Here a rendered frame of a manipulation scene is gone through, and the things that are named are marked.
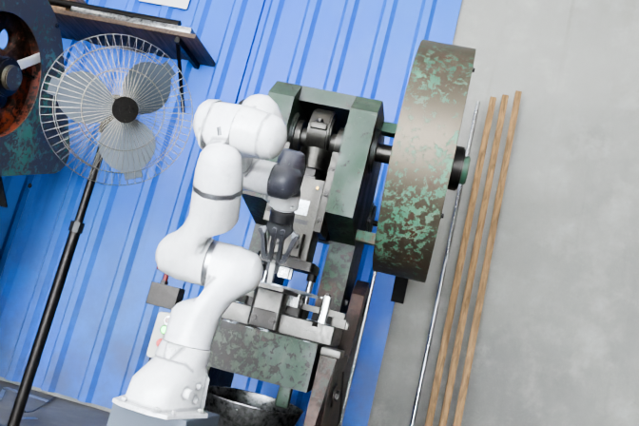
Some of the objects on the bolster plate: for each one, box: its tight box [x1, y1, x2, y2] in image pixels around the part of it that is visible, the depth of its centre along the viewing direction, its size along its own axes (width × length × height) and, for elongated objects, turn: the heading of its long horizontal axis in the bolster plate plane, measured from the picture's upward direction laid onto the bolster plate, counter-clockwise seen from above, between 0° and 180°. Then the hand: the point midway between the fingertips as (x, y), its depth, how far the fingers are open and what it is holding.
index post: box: [317, 294, 333, 325], centre depth 214 cm, size 3×3×10 cm
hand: (272, 272), depth 203 cm, fingers closed
